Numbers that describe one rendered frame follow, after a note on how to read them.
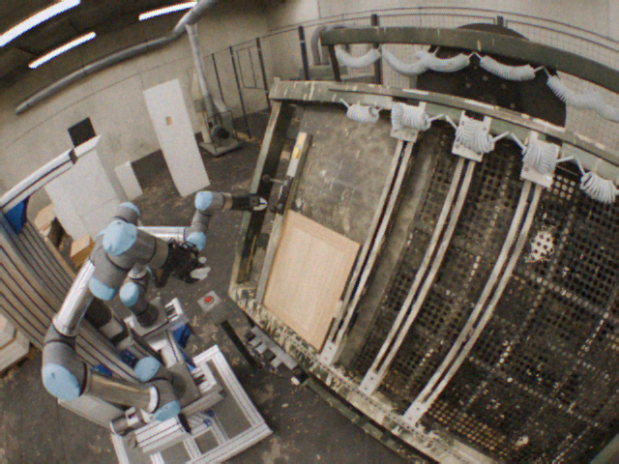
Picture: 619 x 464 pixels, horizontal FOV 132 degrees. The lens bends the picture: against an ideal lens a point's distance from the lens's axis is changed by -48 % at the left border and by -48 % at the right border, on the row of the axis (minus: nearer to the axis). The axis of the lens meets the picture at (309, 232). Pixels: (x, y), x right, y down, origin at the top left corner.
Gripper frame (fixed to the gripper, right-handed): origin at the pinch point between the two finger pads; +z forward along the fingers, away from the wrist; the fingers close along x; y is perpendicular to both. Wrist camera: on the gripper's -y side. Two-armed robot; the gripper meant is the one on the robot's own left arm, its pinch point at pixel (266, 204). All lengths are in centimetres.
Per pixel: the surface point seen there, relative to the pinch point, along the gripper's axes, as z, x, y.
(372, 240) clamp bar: 6, 15, -54
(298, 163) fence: 8.6, -19.5, -12.9
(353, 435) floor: 49, 158, -31
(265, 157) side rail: 7.4, -26.4, 10.4
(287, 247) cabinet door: 10.5, 21.5, -4.8
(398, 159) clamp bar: 6, -15, -65
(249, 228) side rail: 8.3, 12.6, 24.5
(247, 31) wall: 339, -642, 550
